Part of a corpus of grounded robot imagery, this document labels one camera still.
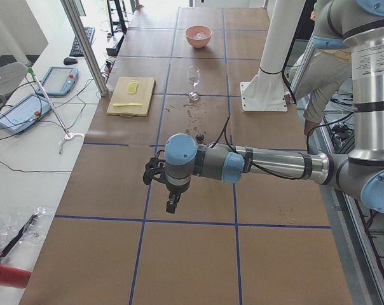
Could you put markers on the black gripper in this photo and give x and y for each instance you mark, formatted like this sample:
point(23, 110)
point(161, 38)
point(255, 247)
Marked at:
point(176, 189)

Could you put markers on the steel double jigger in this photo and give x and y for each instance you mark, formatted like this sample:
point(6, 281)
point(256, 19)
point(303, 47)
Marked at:
point(199, 138)

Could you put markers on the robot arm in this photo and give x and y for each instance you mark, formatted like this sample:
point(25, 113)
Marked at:
point(360, 173)

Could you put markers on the clear wine glass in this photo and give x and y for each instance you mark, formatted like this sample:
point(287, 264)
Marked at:
point(194, 78)

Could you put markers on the yellow plastic knife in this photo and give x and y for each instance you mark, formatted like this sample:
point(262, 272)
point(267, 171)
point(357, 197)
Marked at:
point(130, 104)

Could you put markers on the wooden cutting board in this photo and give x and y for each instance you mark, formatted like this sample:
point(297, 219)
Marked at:
point(120, 95)

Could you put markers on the lemon slice stack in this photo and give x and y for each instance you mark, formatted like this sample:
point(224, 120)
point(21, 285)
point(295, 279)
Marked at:
point(132, 86)

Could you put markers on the thin rod with green tip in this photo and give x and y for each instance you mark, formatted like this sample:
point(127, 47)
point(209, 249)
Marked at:
point(68, 135)

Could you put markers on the clear plastic bag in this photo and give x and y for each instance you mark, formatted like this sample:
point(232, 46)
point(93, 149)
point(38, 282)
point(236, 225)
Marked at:
point(23, 227)

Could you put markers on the far blue teach pendant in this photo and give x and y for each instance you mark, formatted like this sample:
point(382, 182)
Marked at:
point(59, 81)

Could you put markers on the blue teach pendant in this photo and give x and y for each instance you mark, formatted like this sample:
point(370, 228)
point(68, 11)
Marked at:
point(24, 114)
point(59, 81)

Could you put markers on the pink bowl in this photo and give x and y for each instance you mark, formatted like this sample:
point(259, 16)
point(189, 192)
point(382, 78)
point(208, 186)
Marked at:
point(198, 36)

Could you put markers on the near blue teach pendant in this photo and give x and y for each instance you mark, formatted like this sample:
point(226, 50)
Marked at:
point(24, 114)

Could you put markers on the black computer mouse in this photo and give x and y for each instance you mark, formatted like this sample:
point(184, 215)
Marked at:
point(70, 61)

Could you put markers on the red cylinder bottle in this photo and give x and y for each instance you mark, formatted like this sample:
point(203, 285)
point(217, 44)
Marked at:
point(13, 277)

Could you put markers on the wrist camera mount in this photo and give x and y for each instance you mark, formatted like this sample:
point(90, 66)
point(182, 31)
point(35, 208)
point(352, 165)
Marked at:
point(155, 170)

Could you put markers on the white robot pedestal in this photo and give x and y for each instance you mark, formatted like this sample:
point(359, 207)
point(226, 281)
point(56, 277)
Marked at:
point(265, 92)

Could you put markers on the aluminium frame post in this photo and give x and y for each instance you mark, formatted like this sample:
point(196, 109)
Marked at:
point(74, 19)

